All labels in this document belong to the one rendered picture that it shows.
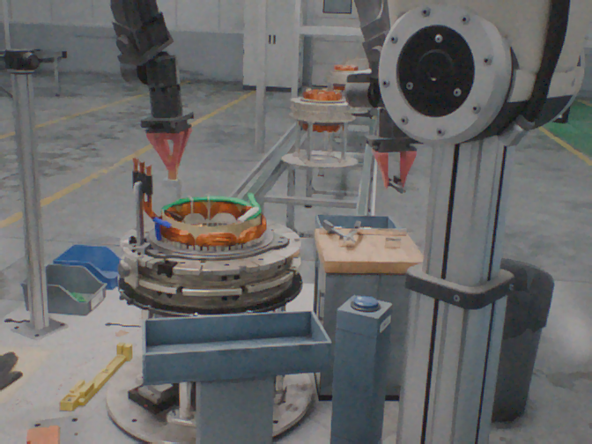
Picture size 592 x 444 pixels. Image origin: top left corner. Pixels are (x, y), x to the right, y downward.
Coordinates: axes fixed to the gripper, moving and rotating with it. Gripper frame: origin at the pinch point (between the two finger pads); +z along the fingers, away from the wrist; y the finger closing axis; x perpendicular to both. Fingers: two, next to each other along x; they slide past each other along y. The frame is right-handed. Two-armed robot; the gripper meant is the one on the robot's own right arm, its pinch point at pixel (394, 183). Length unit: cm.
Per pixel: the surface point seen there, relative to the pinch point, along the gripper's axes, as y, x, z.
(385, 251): 2.8, 5.6, 11.9
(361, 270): 8.2, 11.3, 13.4
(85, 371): 63, -1, 36
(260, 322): 26.7, 34.9, 13.1
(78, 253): 77, -58, 27
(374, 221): 0.6, -19.1, 12.0
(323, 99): -6, -206, -4
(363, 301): 10.0, 25.1, 14.4
